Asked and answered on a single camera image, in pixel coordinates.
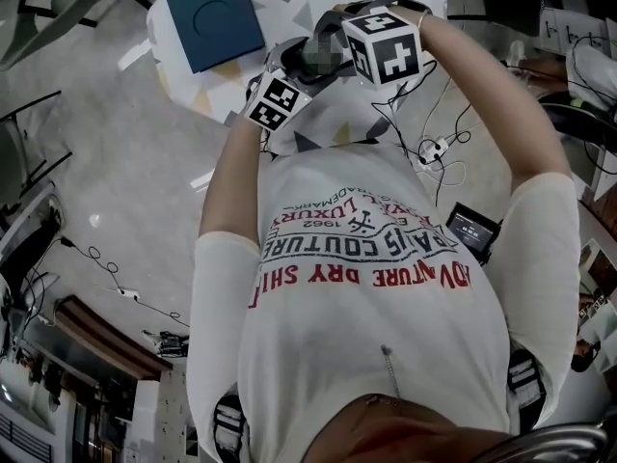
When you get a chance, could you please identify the person's neck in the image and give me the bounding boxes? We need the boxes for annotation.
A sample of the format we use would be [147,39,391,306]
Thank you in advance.
[317,395,512,463]

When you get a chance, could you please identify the white printed paper sheet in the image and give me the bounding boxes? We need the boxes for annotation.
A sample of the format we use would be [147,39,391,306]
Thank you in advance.
[539,7,617,60]

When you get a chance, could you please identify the green cup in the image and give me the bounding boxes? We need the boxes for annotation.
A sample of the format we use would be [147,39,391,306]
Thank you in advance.
[301,60,338,77]

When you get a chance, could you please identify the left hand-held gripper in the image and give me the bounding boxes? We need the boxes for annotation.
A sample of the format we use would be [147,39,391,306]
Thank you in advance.
[244,36,339,135]

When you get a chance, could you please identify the metal head mount band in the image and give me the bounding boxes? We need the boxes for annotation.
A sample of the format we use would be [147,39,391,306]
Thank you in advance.
[486,422,608,463]

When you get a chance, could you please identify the person's black trousers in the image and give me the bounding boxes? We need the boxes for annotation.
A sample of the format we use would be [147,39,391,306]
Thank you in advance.
[267,137,382,161]

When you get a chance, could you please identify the black cabled device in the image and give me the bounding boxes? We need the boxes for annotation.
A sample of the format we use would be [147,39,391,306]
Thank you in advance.
[142,328,190,359]

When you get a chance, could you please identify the brown wooden board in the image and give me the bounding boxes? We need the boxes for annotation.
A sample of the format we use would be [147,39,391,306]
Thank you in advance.
[55,295,173,380]

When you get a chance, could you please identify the dark blue flat box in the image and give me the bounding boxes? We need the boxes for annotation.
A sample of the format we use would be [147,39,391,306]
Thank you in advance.
[159,0,267,75]

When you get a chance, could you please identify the person's right forearm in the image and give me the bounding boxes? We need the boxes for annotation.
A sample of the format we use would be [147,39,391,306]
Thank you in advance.
[417,10,573,197]

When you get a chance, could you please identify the long black floor cable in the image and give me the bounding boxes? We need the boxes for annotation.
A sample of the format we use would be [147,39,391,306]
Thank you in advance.
[60,238,192,330]

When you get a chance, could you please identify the black padded office chair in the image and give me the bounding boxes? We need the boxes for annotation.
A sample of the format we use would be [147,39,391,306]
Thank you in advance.
[539,98,617,139]

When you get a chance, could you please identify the person's white printed t-shirt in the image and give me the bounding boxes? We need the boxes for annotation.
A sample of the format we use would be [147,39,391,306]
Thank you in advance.
[186,142,582,463]

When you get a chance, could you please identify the black screen device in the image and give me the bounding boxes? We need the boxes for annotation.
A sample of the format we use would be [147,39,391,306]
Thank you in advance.
[443,202,502,264]

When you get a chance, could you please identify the white storage cabinet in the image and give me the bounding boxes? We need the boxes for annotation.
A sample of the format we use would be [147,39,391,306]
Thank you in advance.
[124,368,199,463]

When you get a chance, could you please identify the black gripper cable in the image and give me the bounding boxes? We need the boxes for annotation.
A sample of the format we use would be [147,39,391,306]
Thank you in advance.
[370,60,473,206]

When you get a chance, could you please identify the white shelf unit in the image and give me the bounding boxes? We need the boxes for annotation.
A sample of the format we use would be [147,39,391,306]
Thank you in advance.
[577,137,617,202]

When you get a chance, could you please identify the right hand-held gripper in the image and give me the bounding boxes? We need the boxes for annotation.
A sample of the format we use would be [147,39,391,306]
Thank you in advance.
[312,0,430,86]

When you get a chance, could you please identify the person's left forearm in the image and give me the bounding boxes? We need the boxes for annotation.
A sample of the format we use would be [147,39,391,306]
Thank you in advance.
[197,111,266,245]

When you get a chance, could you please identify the silver chain necklace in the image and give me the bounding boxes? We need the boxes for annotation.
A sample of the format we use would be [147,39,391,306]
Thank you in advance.
[365,344,406,407]

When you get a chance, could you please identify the grey-green black frame chair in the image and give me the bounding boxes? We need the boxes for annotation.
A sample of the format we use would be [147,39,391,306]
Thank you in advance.
[0,0,153,69]
[0,90,73,206]

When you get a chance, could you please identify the grey harness strap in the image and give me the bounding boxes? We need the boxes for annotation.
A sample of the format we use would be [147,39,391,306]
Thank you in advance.
[211,395,250,463]
[505,349,549,423]

